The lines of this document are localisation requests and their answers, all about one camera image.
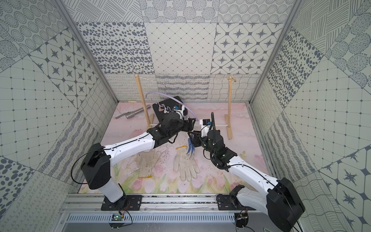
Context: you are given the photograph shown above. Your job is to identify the perforated cable tray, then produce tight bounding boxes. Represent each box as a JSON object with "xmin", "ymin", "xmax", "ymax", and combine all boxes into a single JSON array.
[{"xmin": 66, "ymin": 212, "xmax": 235, "ymax": 223}]

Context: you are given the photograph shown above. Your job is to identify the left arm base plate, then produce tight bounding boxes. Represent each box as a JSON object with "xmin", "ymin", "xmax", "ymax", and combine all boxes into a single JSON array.
[{"xmin": 101, "ymin": 195, "xmax": 143, "ymax": 211}]

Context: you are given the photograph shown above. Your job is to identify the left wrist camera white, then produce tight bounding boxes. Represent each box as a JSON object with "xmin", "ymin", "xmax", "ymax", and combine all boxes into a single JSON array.
[{"xmin": 173, "ymin": 104, "xmax": 185, "ymax": 119}]

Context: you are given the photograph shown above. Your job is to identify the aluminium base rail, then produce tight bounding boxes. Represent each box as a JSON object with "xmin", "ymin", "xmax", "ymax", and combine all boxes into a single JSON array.
[{"xmin": 59, "ymin": 193, "xmax": 299, "ymax": 214}]

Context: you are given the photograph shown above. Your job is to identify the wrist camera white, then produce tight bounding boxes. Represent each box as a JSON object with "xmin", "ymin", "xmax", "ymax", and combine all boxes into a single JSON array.
[
  {"xmin": 200, "ymin": 119, "xmax": 212, "ymax": 137},
  {"xmin": 173, "ymin": 104, "xmax": 185, "ymax": 119}
]

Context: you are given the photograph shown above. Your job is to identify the white work glove yellow cuff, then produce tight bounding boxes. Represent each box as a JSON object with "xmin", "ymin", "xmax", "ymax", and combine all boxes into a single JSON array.
[{"xmin": 173, "ymin": 146, "xmax": 201, "ymax": 182}]

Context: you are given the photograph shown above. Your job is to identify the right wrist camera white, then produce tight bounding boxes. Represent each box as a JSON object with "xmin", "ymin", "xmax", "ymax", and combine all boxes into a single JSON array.
[{"xmin": 200, "ymin": 119, "xmax": 212, "ymax": 137}]

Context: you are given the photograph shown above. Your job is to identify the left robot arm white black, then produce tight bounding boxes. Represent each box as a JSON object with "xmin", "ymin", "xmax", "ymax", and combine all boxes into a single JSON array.
[{"xmin": 80, "ymin": 112, "xmax": 197, "ymax": 204}]

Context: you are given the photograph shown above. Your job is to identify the black plastic tool case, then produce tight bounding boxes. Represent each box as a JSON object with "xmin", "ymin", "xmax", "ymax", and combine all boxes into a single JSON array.
[{"xmin": 152, "ymin": 96, "xmax": 182, "ymax": 122}]

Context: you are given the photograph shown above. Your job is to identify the wooden drying rack frame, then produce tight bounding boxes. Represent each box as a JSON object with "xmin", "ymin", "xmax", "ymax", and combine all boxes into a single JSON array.
[{"xmin": 134, "ymin": 74, "xmax": 235, "ymax": 140}]

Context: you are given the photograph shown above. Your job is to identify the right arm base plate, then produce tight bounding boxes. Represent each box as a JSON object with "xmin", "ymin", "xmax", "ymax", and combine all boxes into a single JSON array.
[{"xmin": 216, "ymin": 194, "xmax": 255, "ymax": 211}]

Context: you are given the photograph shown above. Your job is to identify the yellow dotted work glove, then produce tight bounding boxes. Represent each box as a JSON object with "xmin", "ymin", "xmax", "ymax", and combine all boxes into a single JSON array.
[{"xmin": 136, "ymin": 149, "xmax": 161, "ymax": 178}]

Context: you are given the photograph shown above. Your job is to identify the purple clip hanger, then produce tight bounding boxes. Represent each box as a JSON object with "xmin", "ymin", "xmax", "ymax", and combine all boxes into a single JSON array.
[{"xmin": 145, "ymin": 91, "xmax": 199, "ymax": 121}]

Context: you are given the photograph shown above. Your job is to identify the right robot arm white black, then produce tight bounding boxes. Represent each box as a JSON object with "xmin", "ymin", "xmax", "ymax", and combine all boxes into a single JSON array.
[{"xmin": 188, "ymin": 130, "xmax": 305, "ymax": 232}]

